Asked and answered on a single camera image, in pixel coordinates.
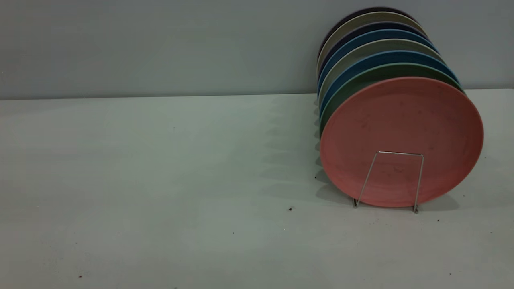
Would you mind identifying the pink round plate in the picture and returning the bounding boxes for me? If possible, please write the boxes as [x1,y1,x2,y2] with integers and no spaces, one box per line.
[319,77,484,208]

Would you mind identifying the green round plate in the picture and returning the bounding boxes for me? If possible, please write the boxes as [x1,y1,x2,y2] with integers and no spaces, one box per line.
[320,63,464,135]

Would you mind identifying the blue round plate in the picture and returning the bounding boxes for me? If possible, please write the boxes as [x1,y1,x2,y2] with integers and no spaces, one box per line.
[320,51,460,117]
[317,29,437,95]

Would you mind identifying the beige round plate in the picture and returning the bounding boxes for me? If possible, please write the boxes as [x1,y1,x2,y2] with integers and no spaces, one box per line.
[316,12,426,77]
[318,39,445,105]

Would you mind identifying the dark purple round plate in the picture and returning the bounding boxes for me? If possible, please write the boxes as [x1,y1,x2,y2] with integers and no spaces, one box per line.
[316,7,414,61]
[317,22,426,77]

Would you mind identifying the metal wire plate rack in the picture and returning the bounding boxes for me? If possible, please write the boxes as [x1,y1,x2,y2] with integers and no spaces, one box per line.
[353,151,424,213]

